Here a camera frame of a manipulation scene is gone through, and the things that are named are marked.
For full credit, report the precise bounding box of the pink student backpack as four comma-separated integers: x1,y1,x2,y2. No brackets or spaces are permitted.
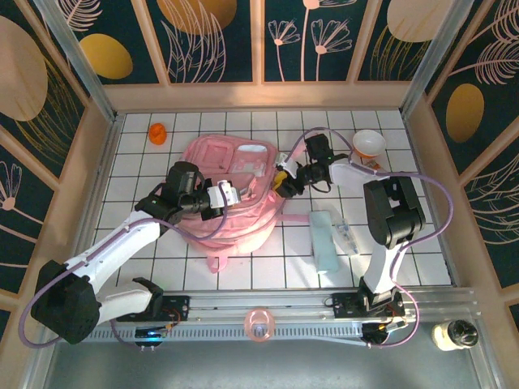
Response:
178,135,312,276

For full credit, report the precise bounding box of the clear plastic pen box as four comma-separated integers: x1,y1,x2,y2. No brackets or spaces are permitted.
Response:
332,218,360,256

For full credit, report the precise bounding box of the light blue pencil case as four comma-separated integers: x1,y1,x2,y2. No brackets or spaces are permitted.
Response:
308,210,340,275

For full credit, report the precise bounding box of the small orange plastic toy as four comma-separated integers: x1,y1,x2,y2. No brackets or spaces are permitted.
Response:
148,123,168,146

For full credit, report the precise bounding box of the black controller board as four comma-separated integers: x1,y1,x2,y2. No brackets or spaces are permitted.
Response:
362,322,392,345
135,326,169,340

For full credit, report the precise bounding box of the white bottle black cap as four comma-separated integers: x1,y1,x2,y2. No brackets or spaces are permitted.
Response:
431,318,479,352

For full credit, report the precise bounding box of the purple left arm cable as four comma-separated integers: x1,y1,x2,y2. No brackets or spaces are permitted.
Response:
19,181,230,349

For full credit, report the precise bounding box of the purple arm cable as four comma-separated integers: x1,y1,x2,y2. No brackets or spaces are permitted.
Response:
290,127,454,349
19,181,230,349

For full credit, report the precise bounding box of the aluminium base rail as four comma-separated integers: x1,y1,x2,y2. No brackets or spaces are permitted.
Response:
80,286,479,349

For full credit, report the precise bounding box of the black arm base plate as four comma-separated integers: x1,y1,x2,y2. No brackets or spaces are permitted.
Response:
331,291,364,319
160,294,191,324

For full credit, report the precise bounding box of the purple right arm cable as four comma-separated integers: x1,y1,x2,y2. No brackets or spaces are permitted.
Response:
290,127,454,349

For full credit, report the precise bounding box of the pink tape ring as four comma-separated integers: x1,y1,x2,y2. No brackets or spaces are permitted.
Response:
243,308,277,342

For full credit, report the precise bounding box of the aluminium frame post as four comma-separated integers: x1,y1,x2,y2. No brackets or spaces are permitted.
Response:
399,0,476,121
32,0,119,125

